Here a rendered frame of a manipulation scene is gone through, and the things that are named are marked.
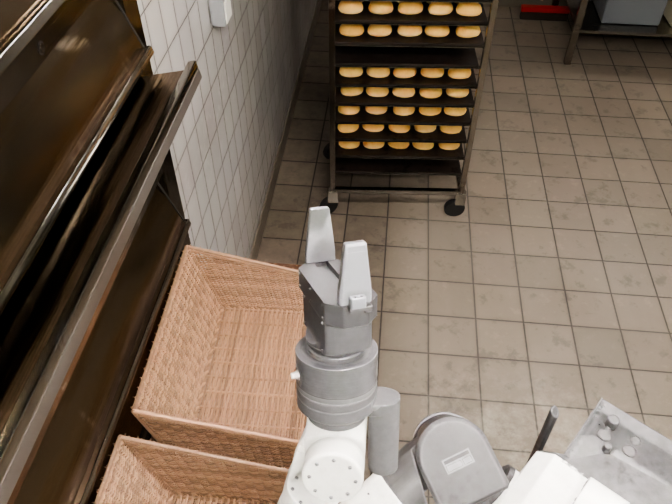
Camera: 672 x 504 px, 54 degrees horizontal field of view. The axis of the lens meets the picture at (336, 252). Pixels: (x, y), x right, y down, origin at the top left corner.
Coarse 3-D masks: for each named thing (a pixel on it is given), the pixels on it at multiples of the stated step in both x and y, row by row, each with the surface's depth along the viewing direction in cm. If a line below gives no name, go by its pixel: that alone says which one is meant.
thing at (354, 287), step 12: (360, 240) 60; (348, 252) 59; (360, 252) 60; (348, 264) 60; (360, 264) 60; (348, 276) 60; (360, 276) 61; (348, 288) 61; (360, 288) 61; (348, 300) 61; (360, 300) 61
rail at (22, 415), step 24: (192, 72) 144; (168, 120) 131; (144, 168) 120; (120, 216) 111; (96, 264) 103; (72, 312) 96; (48, 360) 90; (24, 408) 85; (24, 432) 84; (0, 456) 80; (0, 480) 79
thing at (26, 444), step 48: (144, 96) 143; (192, 96) 143; (144, 144) 129; (96, 192) 120; (144, 192) 119; (48, 240) 113; (96, 240) 110; (48, 288) 104; (96, 288) 102; (0, 336) 98; (48, 336) 96; (0, 384) 91; (48, 384) 89; (0, 432) 85
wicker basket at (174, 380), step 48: (192, 288) 189; (240, 288) 200; (288, 288) 199; (192, 336) 185; (240, 336) 199; (288, 336) 199; (144, 384) 157; (192, 384) 180; (240, 384) 187; (288, 384) 187; (192, 432) 156; (240, 432) 154; (288, 432) 177
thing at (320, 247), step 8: (312, 208) 69; (320, 208) 69; (328, 208) 69; (312, 216) 69; (320, 216) 69; (328, 216) 69; (312, 224) 69; (320, 224) 70; (328, 224) 70; (312, 232) 70; (320, 232) 70; (328, 232) 70; (312, 240) 70; (320, 240) 70; (328, 240) 70; (312, 248) 70; (320, 248) 71; (328, 248) 71; (312, 256) 71; (320, 256) 71; (328, 256) 71
